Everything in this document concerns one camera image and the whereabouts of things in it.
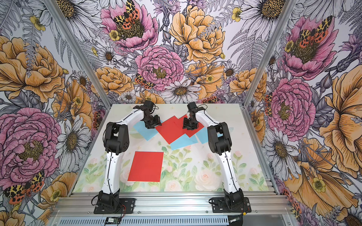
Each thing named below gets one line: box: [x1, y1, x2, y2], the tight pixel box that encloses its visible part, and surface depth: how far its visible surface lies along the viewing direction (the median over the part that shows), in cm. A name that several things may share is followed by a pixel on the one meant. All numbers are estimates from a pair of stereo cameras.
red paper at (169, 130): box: [155, 115, 186, 145], surface depth 107 cm
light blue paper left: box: [132, 120, 159, 142], surface depth 104 cm
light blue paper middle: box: [168, 133, 199, 151], surface depth 103 cm
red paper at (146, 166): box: [127, 151, 165, 183], surface depth 89 cm
